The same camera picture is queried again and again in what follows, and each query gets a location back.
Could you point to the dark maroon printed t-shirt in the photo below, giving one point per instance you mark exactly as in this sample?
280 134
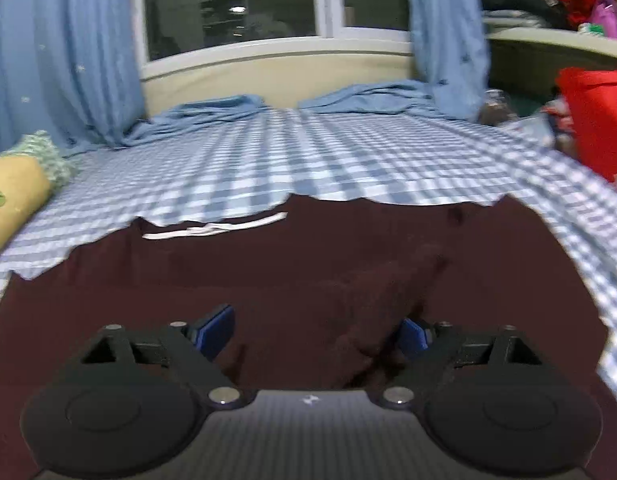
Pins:
315 293

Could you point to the clear plastic bottle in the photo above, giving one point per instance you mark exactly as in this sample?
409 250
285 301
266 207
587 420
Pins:
496 109

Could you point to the blue star curtain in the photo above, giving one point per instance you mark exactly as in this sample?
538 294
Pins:
452 58
69 67

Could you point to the yellow avocado print quilt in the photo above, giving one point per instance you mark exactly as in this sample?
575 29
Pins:
24 188

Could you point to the green checkered pillow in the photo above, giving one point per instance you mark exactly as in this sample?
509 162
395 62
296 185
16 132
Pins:
38 145

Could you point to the red fabric bag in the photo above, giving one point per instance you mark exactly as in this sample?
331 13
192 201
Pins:
591 96

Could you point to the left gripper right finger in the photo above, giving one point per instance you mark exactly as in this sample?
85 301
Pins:
492 401

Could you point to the white framed window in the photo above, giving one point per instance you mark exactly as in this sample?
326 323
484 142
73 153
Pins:
177 35

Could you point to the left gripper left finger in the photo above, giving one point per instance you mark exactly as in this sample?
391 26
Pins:
131 400

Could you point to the white shelf board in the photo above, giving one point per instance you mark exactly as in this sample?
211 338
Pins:
548 47

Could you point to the blue white checkered bedsheet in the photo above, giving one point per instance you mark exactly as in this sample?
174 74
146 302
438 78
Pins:
238 168

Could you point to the left blue star curtain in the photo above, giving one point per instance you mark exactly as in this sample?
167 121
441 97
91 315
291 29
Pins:
69 67

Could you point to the right blue star curtain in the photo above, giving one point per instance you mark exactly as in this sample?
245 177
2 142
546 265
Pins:
452 58

